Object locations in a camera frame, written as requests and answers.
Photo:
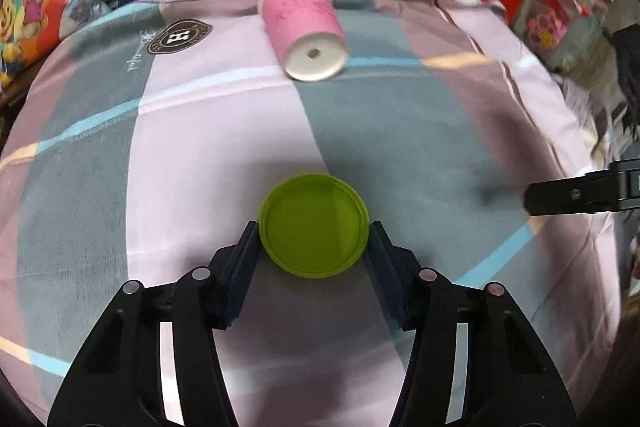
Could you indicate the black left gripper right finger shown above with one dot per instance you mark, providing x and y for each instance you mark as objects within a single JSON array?
[{"x": 511, "y": 379}]

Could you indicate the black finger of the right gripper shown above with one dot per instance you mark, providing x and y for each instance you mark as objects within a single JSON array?
[{"x": 595, "y": 192}]

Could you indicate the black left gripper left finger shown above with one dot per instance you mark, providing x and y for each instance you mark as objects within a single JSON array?
[{"x": 115, "y": 377}]

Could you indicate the green plastic lid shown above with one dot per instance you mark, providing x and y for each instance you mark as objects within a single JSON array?
[{"x": 314, "y": 226}]

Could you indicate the pink grey striped cloth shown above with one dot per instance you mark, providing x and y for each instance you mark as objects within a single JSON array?
[{"x": 151, "y": 137}]

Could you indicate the pink paper cup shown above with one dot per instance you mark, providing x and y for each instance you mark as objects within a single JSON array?
[{"x": 306, "y": 36}]

